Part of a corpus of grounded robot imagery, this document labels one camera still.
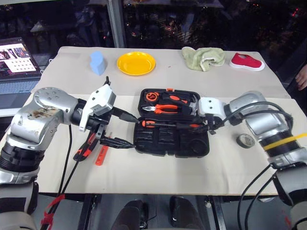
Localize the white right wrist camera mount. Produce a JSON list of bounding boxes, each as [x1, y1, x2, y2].
[[198, 97, 227, 120]]

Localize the black electrical tape roll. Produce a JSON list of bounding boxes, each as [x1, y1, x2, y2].
[[236, 133, 256, 150]]

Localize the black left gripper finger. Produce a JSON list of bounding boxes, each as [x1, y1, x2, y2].
[[99, 137, 136, 150], [111, 107, 140, 124]]

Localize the green crumpled towel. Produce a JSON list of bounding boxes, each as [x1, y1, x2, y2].
[[181, 46, 226, 72]]

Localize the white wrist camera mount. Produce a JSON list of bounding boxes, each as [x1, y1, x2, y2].
[[198, 97, 227, 120], [79, 84, 117, 132]]

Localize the black table frame leg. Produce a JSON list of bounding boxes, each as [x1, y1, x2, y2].
[[205, 195, 228, 230], [78, 193, 103, 230]]

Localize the yellow plastic plate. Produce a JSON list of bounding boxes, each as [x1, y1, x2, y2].
[[117, 51, 157, 77]]

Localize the orange handled pliers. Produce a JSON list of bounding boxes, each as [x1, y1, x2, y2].
[[142, 103, 179, 115]]

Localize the orange black utility knife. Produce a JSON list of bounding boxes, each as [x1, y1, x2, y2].
[[72, 133, 100, 162]]

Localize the blue plastic object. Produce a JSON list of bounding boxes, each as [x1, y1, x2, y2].
[[89, 50, 108, 77]]

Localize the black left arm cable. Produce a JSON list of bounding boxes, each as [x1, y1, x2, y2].
[[40, 76, 111, 230], [40, 124, 72, 230]]

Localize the yellow tape band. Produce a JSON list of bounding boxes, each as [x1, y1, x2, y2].
[[263, 133, 307, 152]]

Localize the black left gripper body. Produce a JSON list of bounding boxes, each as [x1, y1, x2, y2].
[[87, 108, 115, 144]]

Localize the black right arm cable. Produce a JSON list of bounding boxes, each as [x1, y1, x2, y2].
[[211, 102, 295, 230], [225, 109, 292, 230]]

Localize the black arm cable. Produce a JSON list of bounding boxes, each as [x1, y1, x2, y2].
[[40, 124, 72, 230], [211, 102, 295, 230], [225, 109, 292, 230], [40, 76, 111, 230]]

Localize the claw hammer with orange grip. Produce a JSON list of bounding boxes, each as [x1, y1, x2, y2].
[[161, 92, 201, 115]]

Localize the dark rounded shape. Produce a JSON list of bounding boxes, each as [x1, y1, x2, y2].
[[112, 199, 150, 230], [168, 195, 205, 230]]

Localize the orange black screwdriver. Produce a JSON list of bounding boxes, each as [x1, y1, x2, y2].
[[176, 122, 202, 130], [141, 119, 179, 128]]

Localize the pale horizontal window frame bar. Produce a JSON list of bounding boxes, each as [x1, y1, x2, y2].
[[0, 0, 57, 5]]

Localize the red shoe with white sole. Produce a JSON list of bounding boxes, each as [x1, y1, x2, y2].
[[229, 52, 266, 72]]

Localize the black plastic tool case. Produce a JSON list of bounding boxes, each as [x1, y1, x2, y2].
[[133, 88, 211, 159]]

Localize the bystander bare hand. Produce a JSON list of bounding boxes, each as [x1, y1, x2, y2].
[[295, 69, 307, 92]]

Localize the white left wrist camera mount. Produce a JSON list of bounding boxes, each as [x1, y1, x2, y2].
[[79, 84, 117, 132]]

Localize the open laptop computer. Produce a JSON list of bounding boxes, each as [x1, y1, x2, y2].
[[0, 36, 43, 118]]

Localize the grey window frame post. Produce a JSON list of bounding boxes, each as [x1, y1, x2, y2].
[[106, 0, 126, 48]]

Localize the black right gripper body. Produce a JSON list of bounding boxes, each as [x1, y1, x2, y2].
[[205, 113, 225, 135]]

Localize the red tape cable tie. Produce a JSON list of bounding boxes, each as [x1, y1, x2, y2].
[[40, 194, 66, 230]]

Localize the orange black tape measure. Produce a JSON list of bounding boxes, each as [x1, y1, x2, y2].
[[144, 91, 160, 104]]

